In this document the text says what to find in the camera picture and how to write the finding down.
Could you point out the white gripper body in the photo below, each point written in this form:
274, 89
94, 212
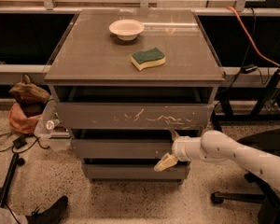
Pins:
178, 148

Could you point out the grey drawer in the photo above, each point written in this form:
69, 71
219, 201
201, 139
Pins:
134, 172
121, 149
133, 116

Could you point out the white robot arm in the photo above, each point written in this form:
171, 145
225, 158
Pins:
216, 147

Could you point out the grey bottom drawer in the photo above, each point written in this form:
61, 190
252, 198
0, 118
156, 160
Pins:
134, 172

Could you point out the grey drawer cabinet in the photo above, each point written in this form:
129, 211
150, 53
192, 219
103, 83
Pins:
94, 66

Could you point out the grey top drawer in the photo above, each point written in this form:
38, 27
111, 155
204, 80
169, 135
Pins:
133, 116

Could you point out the green yellow sponge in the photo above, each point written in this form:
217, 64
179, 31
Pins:
149, 58

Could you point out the black power adapter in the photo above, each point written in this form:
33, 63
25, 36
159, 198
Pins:
246, 69

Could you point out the black office chair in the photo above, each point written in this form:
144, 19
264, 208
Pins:
269, 212

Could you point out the black metal stand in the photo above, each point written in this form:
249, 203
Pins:
270, 94

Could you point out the white bowl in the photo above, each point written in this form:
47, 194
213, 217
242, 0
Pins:
126, 30

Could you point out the clear plastic bin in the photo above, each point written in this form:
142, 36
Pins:
50, 129

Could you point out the black shoe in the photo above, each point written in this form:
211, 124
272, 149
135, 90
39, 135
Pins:
53, 215

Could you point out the brown cloth bag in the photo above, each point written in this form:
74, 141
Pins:
32, 99

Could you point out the black floor adapter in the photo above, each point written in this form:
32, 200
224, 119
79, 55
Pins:
19, 142

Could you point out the orange cloth bag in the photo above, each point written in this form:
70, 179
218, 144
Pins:
19, 122

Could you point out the black stand leg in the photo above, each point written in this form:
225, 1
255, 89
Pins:
15, 162

